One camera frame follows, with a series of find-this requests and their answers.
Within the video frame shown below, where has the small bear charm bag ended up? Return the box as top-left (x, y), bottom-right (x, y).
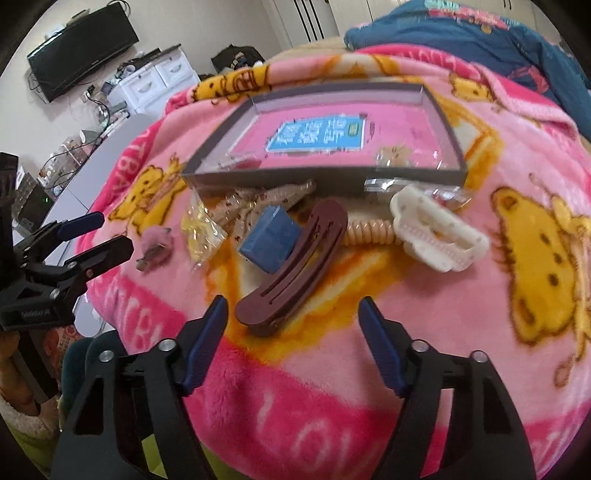
top-left (375, 144), bottom-right (416, 171)

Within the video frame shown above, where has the white claw hair clip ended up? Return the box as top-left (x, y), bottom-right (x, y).
top-left (389, 185), bottom-right (490, 273)

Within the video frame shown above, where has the pink fuzzy hair clip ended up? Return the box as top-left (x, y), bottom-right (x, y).
top-left (136, 226), bottom-right (175, 273)

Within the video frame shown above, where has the pink bear printed blanket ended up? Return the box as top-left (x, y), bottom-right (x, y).
top-left (85, 44), bottom-right (591, 480)

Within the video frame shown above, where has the black wall television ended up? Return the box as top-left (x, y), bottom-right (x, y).
top-left (26, 4), bottom-right (139, 103)

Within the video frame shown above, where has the beige spiral hair tie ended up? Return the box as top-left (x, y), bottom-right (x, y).
top-left (344, 220), bottom-right (402, 247)

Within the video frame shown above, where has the white drawer cabinet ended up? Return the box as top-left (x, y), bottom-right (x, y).
top-left (111, 46), bottom-right (195, 112)

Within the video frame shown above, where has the brown long hair clip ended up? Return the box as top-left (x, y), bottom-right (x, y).
top-left (235, 199), bottom-right (348, 337)

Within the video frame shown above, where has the beige floral bow hair clip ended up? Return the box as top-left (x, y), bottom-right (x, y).
top-left (212, 180), bottom-right (317, 241)

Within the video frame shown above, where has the blue printed quilt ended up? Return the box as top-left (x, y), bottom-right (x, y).
top-left (344, 0), bottom-right (591, 144)

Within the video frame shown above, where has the small blue box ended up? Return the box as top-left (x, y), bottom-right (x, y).
top-left (239, 205), bottom-right (301, 274)

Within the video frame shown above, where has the white desk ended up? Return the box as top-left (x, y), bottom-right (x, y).
top-left (28, 113), bottom-right (160, 337)

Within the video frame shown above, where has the white wardrobe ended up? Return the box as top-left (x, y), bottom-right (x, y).
top-left (272, 0), bottom-right (509, 47)

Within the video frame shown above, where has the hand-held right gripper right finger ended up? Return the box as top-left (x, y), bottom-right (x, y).
top-left (359, 296), bottom-right (539, 480)

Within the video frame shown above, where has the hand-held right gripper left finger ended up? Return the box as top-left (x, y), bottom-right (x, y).
top-left (50, 295), bottom-right (229, 480)

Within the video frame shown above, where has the black bag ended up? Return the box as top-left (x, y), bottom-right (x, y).
top-left (211, 45), bottom-right (265, 75)

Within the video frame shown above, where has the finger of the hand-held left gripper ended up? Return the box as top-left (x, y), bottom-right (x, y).
top-left (13, 212), bottom-right (105, 267)
top-left (39, 234), bottom-right (135, 298)

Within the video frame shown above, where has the blue label card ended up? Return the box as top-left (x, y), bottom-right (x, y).
top-left (265, 115), bottom-right (370, 154)

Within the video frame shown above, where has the clear plastic bag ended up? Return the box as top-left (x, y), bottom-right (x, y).
top-left (364, 176), bottom-right (472, 210)

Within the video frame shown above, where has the grey shallow cardboard box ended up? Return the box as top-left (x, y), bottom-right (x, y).
top-left (180, 83), bottom-right (468, 195)

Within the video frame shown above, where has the yellow hair tie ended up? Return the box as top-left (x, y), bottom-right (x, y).
top-left (180, 194), bottom-right (229, 273)

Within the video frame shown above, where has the brown plush toy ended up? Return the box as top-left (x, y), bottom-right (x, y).
top-left (0, 332), bottom-right (35, 407)

